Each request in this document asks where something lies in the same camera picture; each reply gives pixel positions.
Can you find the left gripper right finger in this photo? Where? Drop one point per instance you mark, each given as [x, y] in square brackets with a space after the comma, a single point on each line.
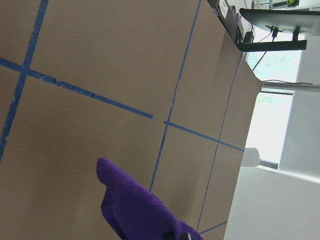
[185, 236]

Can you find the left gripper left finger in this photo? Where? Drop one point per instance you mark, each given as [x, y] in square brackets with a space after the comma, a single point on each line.
[169, 236]

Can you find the purple microfibre towel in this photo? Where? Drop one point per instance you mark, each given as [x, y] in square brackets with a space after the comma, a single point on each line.
[133, 212]

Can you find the black computer box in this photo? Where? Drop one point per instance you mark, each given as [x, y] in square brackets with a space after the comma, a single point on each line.
[229, 18]

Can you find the clear plastic water bottle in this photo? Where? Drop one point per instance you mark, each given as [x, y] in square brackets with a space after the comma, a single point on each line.
[274, 4]

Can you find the black monitor with stand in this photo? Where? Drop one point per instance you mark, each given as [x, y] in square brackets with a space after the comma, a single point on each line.
[294, 22]

